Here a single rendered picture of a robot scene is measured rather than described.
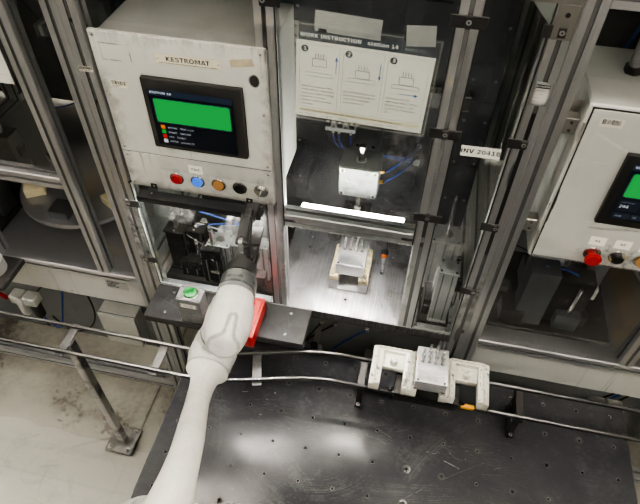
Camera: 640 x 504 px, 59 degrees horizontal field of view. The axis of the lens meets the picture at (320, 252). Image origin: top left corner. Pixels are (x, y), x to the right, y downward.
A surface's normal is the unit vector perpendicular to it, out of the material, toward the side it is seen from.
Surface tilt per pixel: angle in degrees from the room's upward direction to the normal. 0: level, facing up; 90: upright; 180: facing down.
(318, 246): 0
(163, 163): 90
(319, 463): 0
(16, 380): 0
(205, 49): 90
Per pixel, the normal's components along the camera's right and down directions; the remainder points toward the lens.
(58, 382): 0.01, -0.67
